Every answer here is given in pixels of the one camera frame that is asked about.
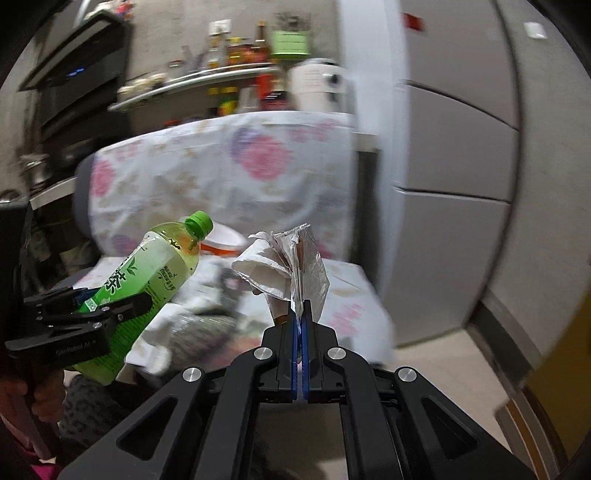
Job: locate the green plastic basket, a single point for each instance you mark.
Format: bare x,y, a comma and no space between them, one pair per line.
290,42

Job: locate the steel cooking pot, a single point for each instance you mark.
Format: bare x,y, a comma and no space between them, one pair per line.
36,168

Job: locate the red fridge magnet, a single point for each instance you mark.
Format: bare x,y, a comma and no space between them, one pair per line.
413,21

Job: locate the green tea bottle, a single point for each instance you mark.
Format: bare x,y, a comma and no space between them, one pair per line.
152,267

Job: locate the white wall switch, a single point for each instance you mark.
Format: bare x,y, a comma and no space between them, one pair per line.
535,31

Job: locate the pink garment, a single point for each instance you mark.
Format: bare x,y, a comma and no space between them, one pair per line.
44,473

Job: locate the kitchen counter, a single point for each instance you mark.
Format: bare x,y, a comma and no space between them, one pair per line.
51,191

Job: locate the person's leg in patterned pants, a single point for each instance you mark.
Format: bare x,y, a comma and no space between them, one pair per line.
87,415

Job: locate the metal wall shelf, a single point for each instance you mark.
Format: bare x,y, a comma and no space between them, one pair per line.
194,76

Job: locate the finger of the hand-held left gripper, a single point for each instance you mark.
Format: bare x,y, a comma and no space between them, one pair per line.
55,302
129,307

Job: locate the dark brown sauce bottle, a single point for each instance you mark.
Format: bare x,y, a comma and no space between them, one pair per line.
261,41

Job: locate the yellow door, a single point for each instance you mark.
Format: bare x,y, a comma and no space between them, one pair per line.
558,392

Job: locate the white air fryer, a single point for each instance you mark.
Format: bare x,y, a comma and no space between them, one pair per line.
314,83

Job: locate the white bowl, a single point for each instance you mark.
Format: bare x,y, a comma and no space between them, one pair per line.
221,240

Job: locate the black range hood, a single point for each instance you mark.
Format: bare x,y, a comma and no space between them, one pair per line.
78,55

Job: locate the floral cloth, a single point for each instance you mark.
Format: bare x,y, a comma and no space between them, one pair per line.
258,170

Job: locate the orange sauce jar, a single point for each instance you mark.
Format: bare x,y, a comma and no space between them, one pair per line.
240,51

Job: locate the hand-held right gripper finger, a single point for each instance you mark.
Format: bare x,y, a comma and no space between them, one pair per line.
295,369
306,383

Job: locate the grey refrigerator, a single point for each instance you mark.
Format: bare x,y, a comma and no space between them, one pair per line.
452,152

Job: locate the small white side table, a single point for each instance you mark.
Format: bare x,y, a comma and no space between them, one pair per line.
365,141

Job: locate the person's left hand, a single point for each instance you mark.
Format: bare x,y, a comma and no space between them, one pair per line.
44,397

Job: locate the white paper tissue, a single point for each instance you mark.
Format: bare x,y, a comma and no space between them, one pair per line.
258,267

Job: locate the crumpled clear plastic bag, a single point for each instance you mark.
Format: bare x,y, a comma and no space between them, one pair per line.
184,323

